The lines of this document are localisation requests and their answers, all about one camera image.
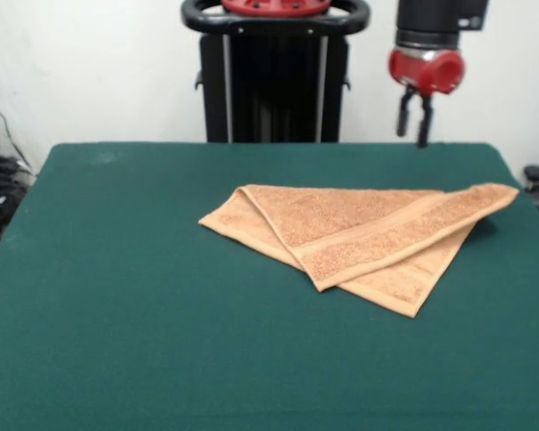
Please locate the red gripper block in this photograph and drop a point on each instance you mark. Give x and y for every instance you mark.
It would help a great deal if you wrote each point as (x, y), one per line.
(424, 72)

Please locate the orange terry towel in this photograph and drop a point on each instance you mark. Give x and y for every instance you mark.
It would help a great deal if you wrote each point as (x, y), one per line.
(341, 224)

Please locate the dark green table cloth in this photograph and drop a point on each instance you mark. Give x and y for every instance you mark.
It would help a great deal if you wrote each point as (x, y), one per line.
(161, 292)

